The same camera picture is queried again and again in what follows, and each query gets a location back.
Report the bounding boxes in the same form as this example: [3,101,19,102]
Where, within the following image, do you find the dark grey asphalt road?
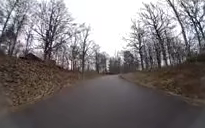
[0,73,205,128]

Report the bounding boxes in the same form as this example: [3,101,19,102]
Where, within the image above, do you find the row of bare trees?
[0,0,110,75]
[108,0,205,74]

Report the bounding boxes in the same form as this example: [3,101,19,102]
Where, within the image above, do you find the dark building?
[19,52,44,62]

